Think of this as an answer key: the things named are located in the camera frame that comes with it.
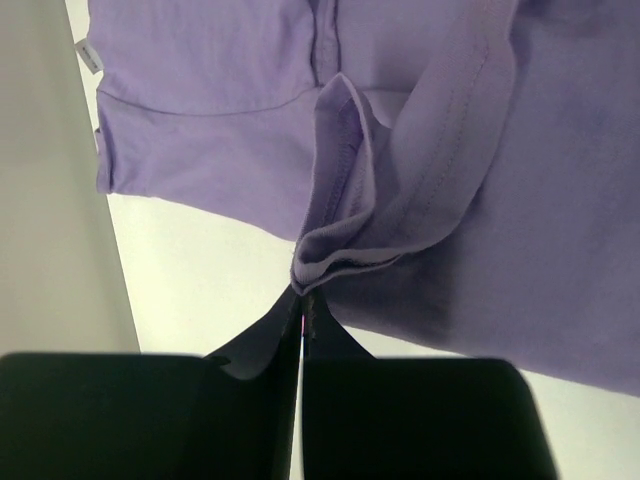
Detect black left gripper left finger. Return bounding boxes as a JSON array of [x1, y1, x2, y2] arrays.
[[1, 290, 301, 479]]

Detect purple t shirt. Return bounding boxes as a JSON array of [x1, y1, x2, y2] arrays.
[[88, 1, 639, 395]]

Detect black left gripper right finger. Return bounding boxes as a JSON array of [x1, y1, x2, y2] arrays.
[[302, 290, 555, 479]]

